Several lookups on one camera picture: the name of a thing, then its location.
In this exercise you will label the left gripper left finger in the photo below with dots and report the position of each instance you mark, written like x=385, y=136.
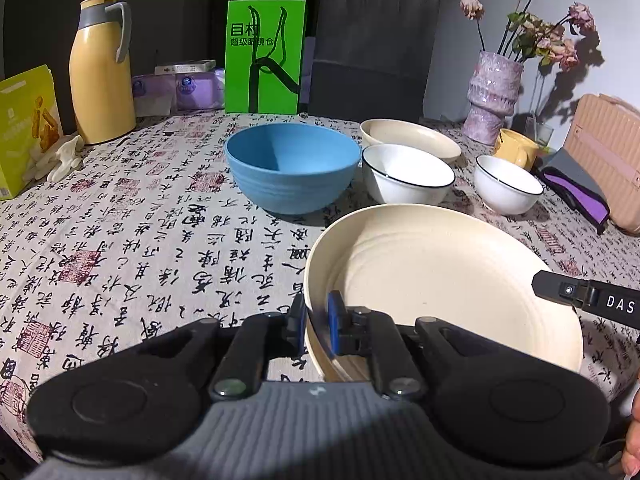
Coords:
x=286, y=331

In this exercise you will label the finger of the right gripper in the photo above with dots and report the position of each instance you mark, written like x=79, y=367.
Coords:
x=615, y=303

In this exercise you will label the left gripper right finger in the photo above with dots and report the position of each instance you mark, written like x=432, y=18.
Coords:
x=349, y=332

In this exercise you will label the cream plate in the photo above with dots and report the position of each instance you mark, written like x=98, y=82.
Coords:
x=393, y=131
x=340, y=369
x=411, y=260

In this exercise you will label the person's right hand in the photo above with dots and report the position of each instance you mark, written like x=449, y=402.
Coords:
x=631, y=454

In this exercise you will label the large white bowl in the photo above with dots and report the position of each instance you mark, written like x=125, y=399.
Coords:
x=398, y=174

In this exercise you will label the small white bowl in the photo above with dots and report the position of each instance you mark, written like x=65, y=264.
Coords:
x=504, y=187

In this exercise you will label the blue bowl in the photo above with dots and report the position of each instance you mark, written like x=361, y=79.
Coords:
x=292, y=169

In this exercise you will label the calligraphy tablecloth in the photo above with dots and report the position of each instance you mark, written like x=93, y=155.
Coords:
x=152, y=233

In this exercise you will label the pink small suitcase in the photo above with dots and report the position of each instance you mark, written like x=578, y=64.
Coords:
x=604, y=140

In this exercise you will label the clear glass cup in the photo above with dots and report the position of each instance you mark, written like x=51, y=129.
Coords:
x=538, y=132

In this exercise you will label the yellow mug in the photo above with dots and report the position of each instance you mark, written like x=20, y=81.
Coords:
x=516, y=148

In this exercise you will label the purple ceramic vase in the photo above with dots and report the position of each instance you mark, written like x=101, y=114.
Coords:
x=492, y=94

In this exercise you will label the purple tissue pack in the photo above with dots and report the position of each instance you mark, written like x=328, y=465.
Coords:
x=164, y=95

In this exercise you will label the green paper bag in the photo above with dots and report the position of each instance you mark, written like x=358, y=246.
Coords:
x=264, y=54

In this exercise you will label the small white box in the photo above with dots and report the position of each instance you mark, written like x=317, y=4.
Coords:
x=188, y=67

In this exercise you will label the white rubber gloves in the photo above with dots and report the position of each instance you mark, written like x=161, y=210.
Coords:
x=59, y=160

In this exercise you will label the dried pink flowers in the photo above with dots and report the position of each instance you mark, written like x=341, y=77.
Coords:
x=527, y=36

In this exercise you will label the black paper bag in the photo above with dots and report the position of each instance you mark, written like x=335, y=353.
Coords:
x=372, y=58

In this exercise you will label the yellow thermos jug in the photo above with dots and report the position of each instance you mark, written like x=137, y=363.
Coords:
x=100, y=75

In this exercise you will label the yellow-green snack box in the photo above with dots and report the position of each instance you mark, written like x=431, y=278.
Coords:
x=30, y=126

